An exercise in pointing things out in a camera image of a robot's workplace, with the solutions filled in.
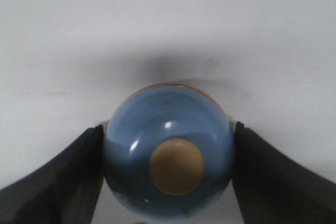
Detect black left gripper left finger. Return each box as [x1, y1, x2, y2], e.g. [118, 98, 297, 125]
[1, 125, 104, 223]

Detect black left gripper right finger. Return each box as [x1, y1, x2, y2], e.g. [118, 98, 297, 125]
[232, 122, 335, 223]

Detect blue dome call bell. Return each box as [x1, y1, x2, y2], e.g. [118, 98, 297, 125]
[102, 83, 235, 220]

